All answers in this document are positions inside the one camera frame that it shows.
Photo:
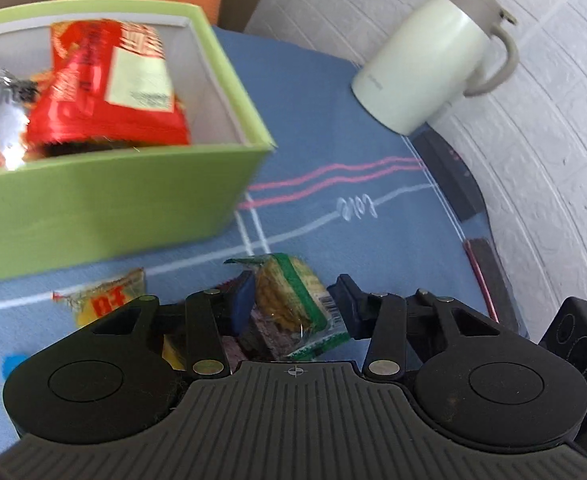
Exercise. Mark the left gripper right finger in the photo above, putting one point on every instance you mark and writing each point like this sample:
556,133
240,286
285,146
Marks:
382,319

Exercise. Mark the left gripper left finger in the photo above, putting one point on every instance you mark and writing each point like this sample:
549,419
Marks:
212,317

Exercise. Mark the green snack pack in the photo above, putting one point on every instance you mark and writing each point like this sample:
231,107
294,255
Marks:
294,317

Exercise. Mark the red yellow biscuit pack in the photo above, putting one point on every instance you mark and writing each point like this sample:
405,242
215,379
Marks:
96,300

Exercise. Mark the blue cookie pack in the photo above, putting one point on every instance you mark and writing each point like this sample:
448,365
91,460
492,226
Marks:
11,362

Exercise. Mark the red snack bag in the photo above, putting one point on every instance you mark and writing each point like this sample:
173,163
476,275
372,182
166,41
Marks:
109,84

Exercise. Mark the silver crisps snack bag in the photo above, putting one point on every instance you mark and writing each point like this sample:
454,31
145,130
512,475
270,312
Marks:
17,98

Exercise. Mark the dark red phone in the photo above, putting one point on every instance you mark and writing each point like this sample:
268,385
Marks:
492,282

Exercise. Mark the green cardboard box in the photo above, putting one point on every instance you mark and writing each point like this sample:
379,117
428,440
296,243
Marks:
84,208

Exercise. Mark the white thermos jug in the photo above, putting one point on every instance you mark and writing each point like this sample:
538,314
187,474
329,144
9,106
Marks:
431,58

